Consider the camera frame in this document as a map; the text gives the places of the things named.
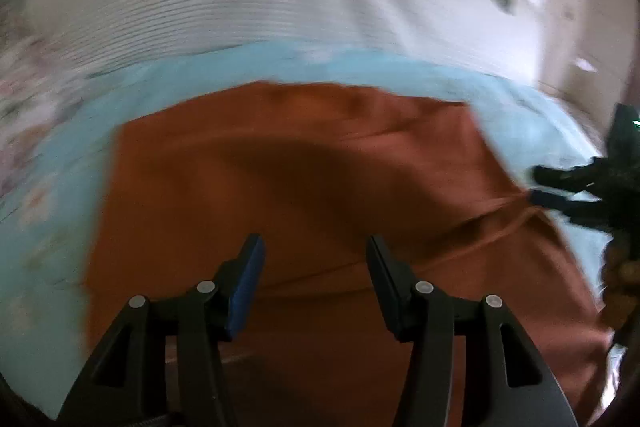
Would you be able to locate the floral cloth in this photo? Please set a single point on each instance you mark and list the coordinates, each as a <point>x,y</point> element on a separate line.
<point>20,97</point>

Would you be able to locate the person's right hand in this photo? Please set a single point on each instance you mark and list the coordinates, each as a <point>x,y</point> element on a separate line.
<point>622,279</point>

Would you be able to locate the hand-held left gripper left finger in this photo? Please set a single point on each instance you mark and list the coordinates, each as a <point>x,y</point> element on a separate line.
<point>246,287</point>

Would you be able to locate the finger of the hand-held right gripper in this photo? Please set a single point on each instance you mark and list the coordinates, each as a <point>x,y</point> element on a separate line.
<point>560,203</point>
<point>560,176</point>

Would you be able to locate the rust orange garment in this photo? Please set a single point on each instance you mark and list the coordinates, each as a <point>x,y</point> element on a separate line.
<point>310,167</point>

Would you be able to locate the light blue blanket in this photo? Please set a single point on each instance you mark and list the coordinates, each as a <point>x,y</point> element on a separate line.
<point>55,247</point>

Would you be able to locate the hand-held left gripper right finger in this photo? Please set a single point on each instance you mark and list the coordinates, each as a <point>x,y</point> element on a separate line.
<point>384,279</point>

